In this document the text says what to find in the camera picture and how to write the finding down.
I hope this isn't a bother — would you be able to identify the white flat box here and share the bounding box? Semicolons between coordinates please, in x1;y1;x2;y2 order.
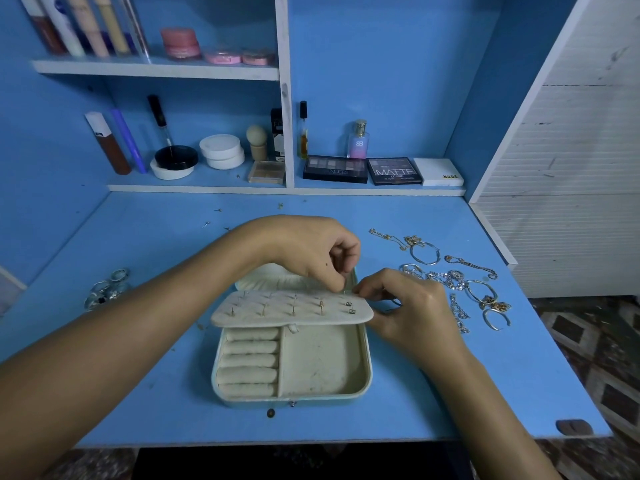
413;157;465;188

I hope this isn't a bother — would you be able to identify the pink round jar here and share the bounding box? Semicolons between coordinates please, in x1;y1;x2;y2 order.
161;27;202;61

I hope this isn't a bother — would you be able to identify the square brown powder compact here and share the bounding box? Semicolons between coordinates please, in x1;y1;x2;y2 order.
247;159;287;186

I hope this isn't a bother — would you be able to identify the black lettered eyeshadow palette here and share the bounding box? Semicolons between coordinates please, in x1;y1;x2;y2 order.
366;157;424;186

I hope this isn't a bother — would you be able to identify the short beige cosmetic tube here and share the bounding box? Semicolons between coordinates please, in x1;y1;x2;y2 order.
92;0;131;55

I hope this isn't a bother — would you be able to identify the black cosmetic bottle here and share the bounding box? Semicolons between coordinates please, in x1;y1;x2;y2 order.
270;107;285;162

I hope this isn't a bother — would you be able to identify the white tube blue label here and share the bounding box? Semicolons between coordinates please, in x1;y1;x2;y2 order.
40;0;87;58

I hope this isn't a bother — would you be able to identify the thin dark cosmetic bottle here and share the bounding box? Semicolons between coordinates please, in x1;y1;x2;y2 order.
298;101;309;160

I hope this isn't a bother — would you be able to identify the white slatted cabinet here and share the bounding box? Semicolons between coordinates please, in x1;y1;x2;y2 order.
470;0;640;299

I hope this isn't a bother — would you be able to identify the dark eyeshadow palette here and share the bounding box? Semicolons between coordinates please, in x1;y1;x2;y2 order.
303;155;369;184

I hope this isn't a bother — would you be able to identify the white round cream jar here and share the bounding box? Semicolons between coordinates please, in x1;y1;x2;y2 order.
199;133;246;171

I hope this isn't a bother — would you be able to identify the pile of silver rings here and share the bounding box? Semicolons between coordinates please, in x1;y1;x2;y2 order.
84;267;133;312

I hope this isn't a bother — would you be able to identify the white framed marbled panel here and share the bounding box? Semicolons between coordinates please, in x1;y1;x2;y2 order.
0;265;29;318

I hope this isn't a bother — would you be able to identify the person's left forearm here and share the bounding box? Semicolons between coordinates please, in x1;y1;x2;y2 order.
0;227;263;480

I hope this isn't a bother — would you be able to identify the beige makeup sponge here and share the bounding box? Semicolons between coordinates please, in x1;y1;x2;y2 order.
245;125;269;162

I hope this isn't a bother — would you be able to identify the white shelf unit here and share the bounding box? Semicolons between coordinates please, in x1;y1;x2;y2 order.
32;0;466;197

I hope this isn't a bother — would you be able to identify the person's right hand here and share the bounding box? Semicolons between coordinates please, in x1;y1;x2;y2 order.
357;269;473;376

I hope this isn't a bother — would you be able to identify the blue cosmetic tube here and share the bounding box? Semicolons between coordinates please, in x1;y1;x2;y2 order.
109;107;150;174

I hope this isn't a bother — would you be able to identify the person's left hand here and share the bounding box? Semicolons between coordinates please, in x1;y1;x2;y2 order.
240;215;362;294

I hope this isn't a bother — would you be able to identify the cream jewellery box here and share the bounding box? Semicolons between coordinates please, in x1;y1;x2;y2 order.
210;263;375;406

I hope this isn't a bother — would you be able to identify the brown lipstick tube white cap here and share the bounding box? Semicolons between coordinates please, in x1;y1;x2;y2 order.
85;111;133;176

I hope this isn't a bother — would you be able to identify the white bowl black inside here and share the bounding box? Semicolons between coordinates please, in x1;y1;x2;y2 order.
150;145;199;181

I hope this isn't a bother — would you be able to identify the person's right forearm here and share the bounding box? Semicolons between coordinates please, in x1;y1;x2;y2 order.
435;349;566;480

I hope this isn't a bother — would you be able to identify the black makeup brush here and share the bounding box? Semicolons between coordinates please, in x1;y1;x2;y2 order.
148;93;175;148

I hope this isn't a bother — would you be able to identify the small pink perfume bottle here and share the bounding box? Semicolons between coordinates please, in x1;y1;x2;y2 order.
346;119;369;160

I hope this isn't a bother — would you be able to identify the person's dark clothing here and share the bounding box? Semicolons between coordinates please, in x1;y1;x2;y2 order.
130;443;471;480

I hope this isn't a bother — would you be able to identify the pile of silver bracelets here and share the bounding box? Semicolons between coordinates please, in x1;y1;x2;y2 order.
368;227;513;334

